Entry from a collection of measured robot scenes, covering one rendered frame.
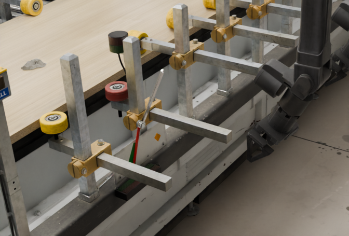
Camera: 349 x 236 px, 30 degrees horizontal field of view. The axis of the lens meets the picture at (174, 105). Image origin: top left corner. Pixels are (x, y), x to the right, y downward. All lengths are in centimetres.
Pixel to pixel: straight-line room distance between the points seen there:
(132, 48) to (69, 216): 51
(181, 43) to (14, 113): 57
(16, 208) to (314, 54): 84
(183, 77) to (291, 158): 130
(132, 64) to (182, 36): 25
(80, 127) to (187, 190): 113
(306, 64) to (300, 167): 194
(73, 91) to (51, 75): 49
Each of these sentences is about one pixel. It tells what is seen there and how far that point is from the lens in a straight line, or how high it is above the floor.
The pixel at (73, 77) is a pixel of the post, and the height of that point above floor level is 110.
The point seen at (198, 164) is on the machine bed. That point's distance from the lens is 289.
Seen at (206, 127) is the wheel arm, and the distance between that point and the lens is 191.
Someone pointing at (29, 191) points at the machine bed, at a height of 68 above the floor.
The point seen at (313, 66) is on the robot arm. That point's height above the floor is 125.
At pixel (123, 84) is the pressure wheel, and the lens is 209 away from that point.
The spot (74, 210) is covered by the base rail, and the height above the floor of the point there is 70.
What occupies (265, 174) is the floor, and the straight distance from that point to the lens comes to 322.
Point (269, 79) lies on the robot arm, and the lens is 143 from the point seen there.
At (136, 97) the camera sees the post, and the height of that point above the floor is 93.
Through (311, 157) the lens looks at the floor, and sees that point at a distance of 335.
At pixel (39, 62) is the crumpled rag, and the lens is 230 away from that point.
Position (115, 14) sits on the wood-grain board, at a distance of 269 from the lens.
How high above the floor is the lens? 183
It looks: 29 degrees down
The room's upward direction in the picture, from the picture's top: 4 degrees counter-clockwise
